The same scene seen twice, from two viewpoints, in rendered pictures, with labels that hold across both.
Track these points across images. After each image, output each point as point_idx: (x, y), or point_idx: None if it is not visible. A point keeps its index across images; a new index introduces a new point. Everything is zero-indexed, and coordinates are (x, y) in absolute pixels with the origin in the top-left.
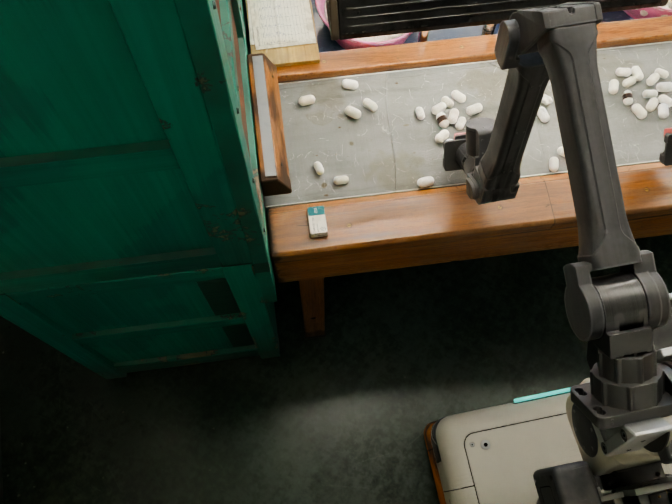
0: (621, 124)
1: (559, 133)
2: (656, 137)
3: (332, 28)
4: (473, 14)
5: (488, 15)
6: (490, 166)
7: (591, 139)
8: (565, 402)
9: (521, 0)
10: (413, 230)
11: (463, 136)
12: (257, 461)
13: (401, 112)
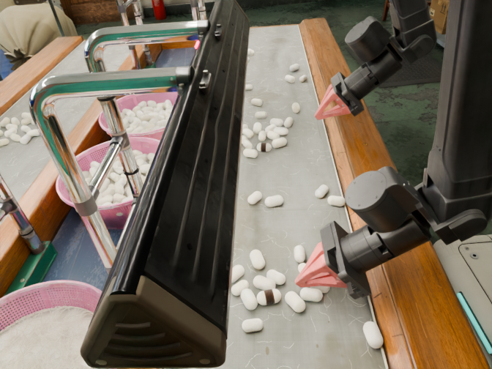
0: (289, 155)
1: (295, 195)
2: (304, 139)
3: (206, 339)
4: (234, 108)
5: (237, 100)
6: (485, 157)
7: None
8: (482, 305)
9: (230, 65)
10: (475, 363)
11: (328, 254)
12: None
13: (243, 353)
